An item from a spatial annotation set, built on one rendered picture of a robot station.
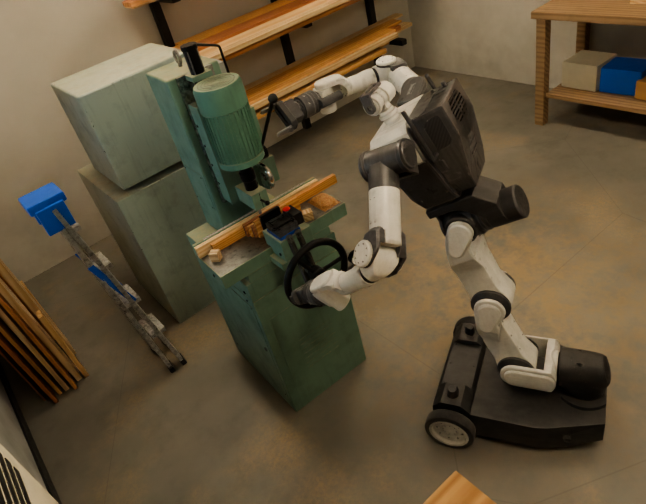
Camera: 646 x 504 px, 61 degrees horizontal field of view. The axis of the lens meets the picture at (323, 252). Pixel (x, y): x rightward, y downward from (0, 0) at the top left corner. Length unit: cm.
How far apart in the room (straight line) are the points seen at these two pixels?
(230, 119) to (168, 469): 161
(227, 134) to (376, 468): 147
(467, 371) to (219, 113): 145
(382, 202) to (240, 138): 68
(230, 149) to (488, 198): 91
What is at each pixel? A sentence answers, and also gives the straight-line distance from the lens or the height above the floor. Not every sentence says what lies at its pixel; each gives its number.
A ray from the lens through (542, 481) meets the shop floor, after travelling 240.
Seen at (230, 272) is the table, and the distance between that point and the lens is 206.
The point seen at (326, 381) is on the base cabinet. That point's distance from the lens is 269.
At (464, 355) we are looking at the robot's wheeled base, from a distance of 250.
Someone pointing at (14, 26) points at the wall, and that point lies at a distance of 419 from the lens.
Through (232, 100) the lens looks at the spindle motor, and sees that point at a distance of 195.
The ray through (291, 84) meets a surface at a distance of 456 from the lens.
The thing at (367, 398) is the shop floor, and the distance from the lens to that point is 265.
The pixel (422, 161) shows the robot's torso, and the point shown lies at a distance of 168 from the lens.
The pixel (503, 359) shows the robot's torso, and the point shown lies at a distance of 230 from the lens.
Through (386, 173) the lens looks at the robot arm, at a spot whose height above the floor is 131.
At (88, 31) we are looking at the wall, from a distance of 430.
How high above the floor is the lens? 208
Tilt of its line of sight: 36 degrees down
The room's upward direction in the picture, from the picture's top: 15 degrees counter-clockwise
